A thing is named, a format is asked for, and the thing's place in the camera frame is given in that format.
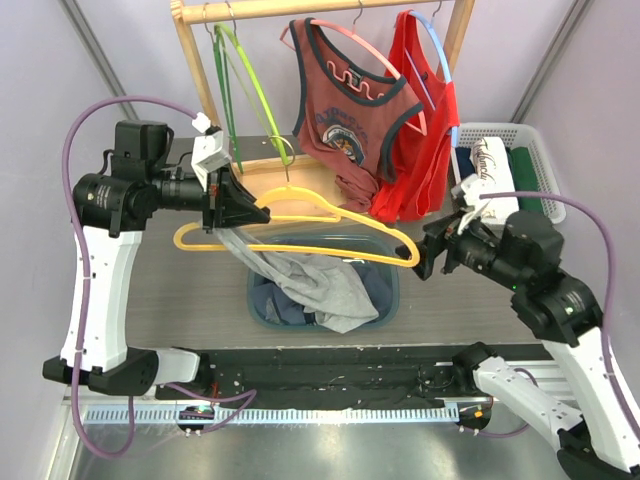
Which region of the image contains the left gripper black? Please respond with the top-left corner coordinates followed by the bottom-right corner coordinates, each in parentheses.
top-left (149, 161), bottom-right (270, 233)

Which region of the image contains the yellow hanger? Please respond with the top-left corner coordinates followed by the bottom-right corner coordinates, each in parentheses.
top-left (172, 135), bottom-right (422, 269)

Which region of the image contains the navy blue tank top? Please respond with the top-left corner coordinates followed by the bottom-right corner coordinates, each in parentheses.
top-left (247, 261), bottom-right (400, 331)

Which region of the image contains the grey tank top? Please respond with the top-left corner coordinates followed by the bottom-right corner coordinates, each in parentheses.
top-left (215, 229), bottom-right (378, 333)

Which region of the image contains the maroon tank top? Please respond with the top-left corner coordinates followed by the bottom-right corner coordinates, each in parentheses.
top-left (289, 18), bottom-right (423, 213)

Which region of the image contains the pink hanger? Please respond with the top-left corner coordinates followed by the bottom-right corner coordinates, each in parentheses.
top-left (279, 14), bottom-right (428, 137)

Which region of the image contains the dark green hanger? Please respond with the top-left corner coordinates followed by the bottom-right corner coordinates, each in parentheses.
top-left (213, 26), bottom-right (244, 173)

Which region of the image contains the lime green hanger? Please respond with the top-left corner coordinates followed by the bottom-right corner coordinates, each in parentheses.
top-left (209, 23), bottom-right (295, 167)

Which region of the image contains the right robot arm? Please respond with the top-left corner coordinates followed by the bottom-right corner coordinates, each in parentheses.
top-left (414, 211), bottom-right (639, 479)

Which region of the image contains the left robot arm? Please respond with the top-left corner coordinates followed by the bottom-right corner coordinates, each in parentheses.
top-left (42, 120), bottom-right (270, 399)

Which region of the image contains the red tank top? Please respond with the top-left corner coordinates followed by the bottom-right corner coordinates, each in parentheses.
top-left (369, 10), bottom-right (460, 223)

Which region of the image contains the light blue hanger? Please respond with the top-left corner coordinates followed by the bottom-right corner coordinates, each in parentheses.
top-left (409, 9), bottom-right (459, 148)

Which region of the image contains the wooden clothes rack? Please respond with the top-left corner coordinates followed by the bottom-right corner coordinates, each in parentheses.
top-left (169, 0), bottom-right (476, 211)

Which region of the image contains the teal plastic bin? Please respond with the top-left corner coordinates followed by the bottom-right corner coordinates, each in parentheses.
top-left (247, 232), bottom-right (400, 332)

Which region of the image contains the folded navy shirt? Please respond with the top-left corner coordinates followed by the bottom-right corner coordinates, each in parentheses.
top-left (452, 147), bottom-right (483, 199)

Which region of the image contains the folded green shirt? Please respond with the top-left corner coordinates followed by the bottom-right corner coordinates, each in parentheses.
top-left (507, 147), bottom-right (544, 213)

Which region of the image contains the white plastic basket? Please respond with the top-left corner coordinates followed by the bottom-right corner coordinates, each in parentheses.
top-left (451, 122), bottom-right (560, 195)

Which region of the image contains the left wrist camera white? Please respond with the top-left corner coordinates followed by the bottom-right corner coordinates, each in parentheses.
top-left (191, 127), bottom-right (231, 191)

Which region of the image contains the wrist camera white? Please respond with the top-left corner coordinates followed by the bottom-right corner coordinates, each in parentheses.
top-left (191, 127), bottom-right (231, 191)
top-left (451, 174), bottom-right (488, 235)

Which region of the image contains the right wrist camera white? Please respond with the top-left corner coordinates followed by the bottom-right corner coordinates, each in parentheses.
top-left (451, 174), bottom-right (488, 235)

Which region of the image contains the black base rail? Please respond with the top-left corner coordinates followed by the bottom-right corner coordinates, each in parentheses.
top-left (184, 345), bottom-right (478, 410)

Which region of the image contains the white slotted cable duct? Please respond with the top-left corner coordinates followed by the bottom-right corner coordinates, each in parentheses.
top-left (84, 405), bottom-right (460, 426)

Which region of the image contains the aluminium frame post left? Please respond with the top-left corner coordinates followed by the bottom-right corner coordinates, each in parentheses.
top-left (58, 0), bottom-right (127, 97)

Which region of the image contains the aluminium frame post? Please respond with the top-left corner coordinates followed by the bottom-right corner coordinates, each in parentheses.
top-left (58, 0), bottom-right (127, 97)
top-left (511, 0), bottom-right (594, 123)

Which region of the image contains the aluminium frame post right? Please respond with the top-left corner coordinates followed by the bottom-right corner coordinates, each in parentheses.
top-left (511, 0), bottom-right (594, 123)

